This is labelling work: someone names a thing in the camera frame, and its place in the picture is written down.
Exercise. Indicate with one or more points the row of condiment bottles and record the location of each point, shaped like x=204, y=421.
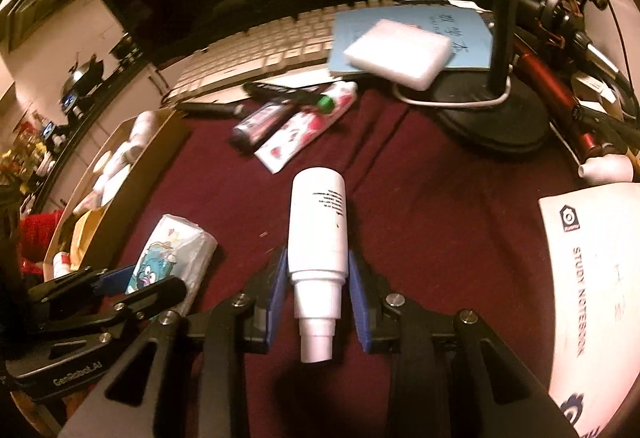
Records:
x=25, y=153

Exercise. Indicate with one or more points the small device with blue screen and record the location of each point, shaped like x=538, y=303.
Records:
x=68, y=104
x=49, y=130

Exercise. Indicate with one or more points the floral hand cream tube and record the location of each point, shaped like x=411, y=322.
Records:
x=300, y=133

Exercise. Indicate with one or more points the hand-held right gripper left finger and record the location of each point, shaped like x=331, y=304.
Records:
x=277, y=298

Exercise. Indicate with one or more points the black folded tripod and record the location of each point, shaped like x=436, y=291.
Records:
x=610, y=128

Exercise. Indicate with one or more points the steel wok with lid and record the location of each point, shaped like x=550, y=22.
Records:
x=82, y=75

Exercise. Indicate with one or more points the blue booklet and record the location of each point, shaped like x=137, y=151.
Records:
x=470, y=38

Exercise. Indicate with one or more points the cardboard box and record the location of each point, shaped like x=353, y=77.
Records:
x=150, y=158

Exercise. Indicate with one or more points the small white round bottle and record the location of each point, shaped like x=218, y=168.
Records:
x=605, y=168

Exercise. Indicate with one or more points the red metal tube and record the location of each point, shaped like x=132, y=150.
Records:
x=555, y=88

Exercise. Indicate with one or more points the dark cooking pot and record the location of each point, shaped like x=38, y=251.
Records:
x=126, y=48

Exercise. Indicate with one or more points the black kitchen counter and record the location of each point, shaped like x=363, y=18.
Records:
x=85, y=113

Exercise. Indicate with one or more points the white study notebook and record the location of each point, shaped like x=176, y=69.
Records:
x=595, y=298

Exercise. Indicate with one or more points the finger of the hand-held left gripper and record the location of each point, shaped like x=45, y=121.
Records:
x=155, y=293
x=115, y=280

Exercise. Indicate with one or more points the white keyboard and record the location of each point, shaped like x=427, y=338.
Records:
x=250, y=53

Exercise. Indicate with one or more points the maroon tablecloth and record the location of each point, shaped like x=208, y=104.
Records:
x=425, y=218

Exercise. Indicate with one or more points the cartoon tissue pack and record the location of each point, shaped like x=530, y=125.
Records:
x=172, y=253

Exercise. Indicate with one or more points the black pen with green cap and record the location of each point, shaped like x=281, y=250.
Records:
x=280, y=92

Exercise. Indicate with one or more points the another person's forearm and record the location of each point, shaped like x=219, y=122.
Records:
x=40, y=228

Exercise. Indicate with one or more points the white flat box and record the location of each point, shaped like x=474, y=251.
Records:
x=397, y=53

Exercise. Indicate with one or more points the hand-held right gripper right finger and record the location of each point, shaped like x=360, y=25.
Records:
x=360, y=303

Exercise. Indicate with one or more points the range hood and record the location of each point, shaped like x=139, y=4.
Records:
x=40, y=3

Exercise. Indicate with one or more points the white spray bottle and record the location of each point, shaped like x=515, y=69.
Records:
x=320, y=228

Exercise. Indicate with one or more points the small dark tube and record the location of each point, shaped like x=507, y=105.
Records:
x=260, y=123

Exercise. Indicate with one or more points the gold foil packet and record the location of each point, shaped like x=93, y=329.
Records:
x=85, y=238

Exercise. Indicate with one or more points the wide white bottle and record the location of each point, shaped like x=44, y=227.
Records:
x=141, y=127

